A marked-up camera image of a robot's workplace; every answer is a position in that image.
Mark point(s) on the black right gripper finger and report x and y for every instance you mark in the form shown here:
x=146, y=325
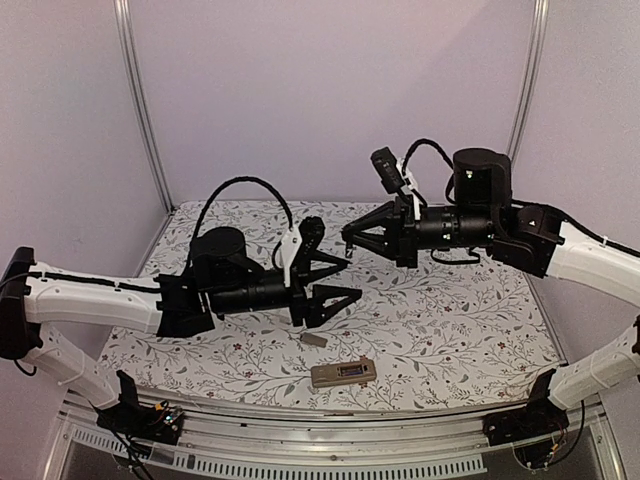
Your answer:
x=380, y=244
x=380, y=221

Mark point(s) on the grey remote battery cover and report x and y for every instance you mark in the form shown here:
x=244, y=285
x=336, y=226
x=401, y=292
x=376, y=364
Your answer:
x=313, y=340

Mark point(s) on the floral patterned table mat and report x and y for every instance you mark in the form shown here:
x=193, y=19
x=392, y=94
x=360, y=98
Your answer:
x=441, y=335

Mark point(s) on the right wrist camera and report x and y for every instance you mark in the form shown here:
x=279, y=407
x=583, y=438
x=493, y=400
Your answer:
x=397, y=181

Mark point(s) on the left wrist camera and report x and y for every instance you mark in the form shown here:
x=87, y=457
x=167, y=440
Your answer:
x=293, y=254

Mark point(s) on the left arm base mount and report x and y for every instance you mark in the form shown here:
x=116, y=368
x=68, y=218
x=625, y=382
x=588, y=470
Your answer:
x=161, y=423

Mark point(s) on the left aluminium frame post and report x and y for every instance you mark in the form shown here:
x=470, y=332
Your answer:
x=133, y=72

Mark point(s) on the white air conditioner remote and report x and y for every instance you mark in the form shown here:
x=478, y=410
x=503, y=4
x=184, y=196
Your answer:
x=325, y=376

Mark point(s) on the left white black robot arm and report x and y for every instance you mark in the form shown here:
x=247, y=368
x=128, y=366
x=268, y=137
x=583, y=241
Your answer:
x=219, y=280

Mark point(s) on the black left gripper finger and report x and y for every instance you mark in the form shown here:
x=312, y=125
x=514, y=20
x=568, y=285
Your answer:
x=319, y=265
x=326, y=301

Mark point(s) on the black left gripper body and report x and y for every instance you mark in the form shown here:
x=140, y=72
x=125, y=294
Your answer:
x=299, y=298

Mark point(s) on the aluminium frame post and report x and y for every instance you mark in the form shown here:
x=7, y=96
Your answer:
x=133, y=72
x=530, y=74

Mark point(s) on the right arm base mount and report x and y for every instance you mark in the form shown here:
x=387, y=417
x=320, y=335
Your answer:
x=539, y=416

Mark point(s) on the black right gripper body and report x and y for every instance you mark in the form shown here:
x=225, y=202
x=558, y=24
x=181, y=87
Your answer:
x=407, y=245

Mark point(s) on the right aluminium frame post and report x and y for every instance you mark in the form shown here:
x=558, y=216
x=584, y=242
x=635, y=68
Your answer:
x=530, y=74

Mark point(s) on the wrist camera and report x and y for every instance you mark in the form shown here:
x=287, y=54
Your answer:
x=293, y=254
x=397, y=181

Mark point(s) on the black battery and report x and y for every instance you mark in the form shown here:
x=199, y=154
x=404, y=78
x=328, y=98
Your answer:
x=351, y=371

